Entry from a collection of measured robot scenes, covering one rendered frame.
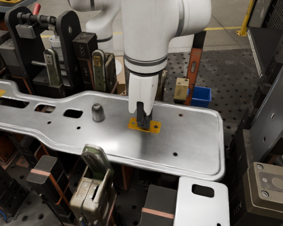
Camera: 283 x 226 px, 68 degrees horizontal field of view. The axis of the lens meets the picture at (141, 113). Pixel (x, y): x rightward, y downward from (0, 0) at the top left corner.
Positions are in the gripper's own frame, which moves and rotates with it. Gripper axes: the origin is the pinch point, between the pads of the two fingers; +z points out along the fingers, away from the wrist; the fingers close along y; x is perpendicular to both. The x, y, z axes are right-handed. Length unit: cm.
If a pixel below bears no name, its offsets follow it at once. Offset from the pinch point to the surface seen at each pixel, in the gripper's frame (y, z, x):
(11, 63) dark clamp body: -16, 1, -50
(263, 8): -275, 56, 94
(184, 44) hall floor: -249, 103, 3
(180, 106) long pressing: -9.1, 2.7, 8.3
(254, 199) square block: 16.2, -0.8, 23.4
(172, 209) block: 18.8, 5.1, 9.8
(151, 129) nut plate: 1.3, 2.7, 2.1
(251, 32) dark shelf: -59, 0, 33
